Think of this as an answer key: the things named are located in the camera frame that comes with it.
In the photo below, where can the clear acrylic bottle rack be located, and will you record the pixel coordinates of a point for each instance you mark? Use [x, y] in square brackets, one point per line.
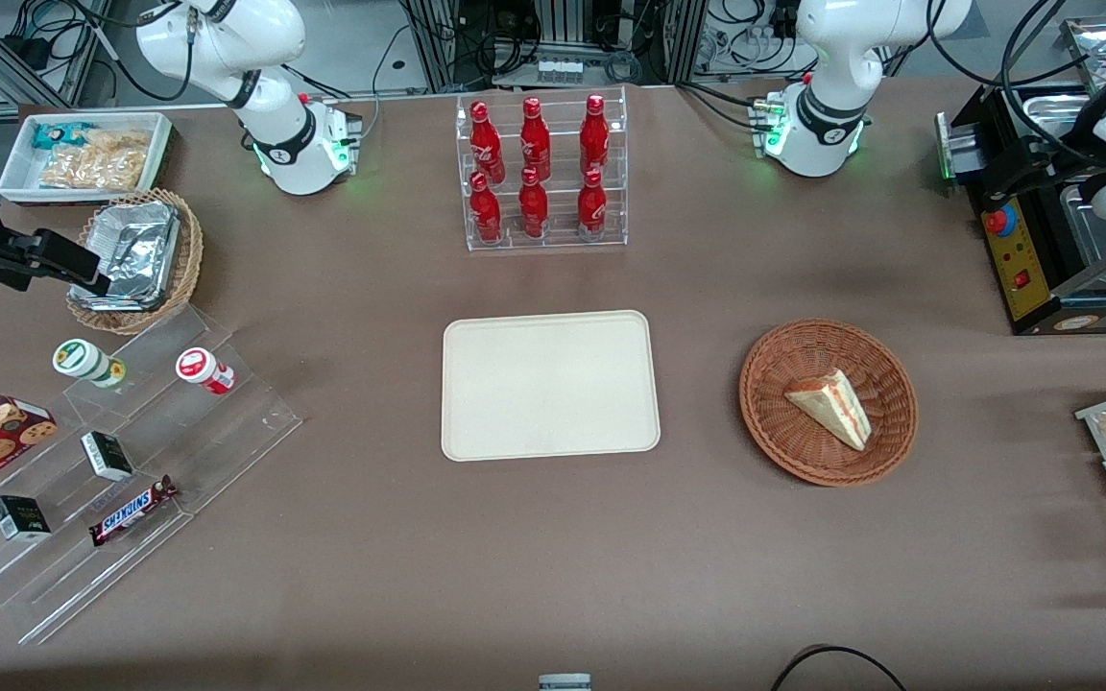
[548, 245]

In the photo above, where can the black food warmer machine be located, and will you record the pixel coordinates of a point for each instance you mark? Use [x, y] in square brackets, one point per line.
[1023, 278]

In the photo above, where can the white power strip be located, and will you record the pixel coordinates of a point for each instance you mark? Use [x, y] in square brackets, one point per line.
[560, 71]

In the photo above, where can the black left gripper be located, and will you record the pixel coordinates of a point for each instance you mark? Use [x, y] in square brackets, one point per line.
[1040, 166]

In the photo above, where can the red lid white cup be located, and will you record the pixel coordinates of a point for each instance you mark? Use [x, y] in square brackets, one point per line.
[200, 369]

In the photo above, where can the red soda bottle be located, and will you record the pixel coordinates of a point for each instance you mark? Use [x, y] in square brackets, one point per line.
[535, 139]
[594, 134]
[591, 209]
[485, 213]
[533, 209]
[486, 144]

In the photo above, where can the light wicker basket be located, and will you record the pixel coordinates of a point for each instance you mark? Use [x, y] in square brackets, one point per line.
[190, 254]

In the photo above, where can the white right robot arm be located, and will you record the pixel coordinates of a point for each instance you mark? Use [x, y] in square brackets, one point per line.
[275, 106]

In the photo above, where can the grey device edge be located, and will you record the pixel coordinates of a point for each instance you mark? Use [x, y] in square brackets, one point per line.
[565, 682]

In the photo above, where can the small black carton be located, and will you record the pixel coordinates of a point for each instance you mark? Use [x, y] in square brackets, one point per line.
[108, 457]
[20, 518]

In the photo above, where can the Snickers chocolate bar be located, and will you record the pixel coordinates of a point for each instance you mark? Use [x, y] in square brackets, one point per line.
[131, 511]

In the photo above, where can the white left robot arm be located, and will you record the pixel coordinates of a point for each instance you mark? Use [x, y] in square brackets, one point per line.
[831, 58]

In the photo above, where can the clear acrylic step shelf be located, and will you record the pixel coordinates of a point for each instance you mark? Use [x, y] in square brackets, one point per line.
[179, 451]

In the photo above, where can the triangular sandwich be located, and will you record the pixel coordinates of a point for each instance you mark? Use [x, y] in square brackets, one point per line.
[836, 408]

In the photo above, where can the blue snack packet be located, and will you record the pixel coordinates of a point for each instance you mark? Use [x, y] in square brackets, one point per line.
[59, 134]

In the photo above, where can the red emergency button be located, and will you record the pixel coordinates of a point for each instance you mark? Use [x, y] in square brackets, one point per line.
[999, 221]

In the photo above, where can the aluminium foil container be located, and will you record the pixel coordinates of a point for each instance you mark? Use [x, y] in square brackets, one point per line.
[135, 251]

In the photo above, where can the brown wicker basket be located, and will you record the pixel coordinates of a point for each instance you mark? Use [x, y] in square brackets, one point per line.
[803, 432]

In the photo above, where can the green lid white cup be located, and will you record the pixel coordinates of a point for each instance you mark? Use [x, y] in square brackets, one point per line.
[83, 361]

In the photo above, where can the clear bag of chips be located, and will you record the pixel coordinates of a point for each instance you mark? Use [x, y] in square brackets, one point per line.
[97, 161]

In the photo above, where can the white rectangular snack bin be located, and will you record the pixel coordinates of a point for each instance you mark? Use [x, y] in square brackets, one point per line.
[17, 178]

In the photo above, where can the cream plastic tray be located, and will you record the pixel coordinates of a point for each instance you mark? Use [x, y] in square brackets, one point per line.
[550, 386]

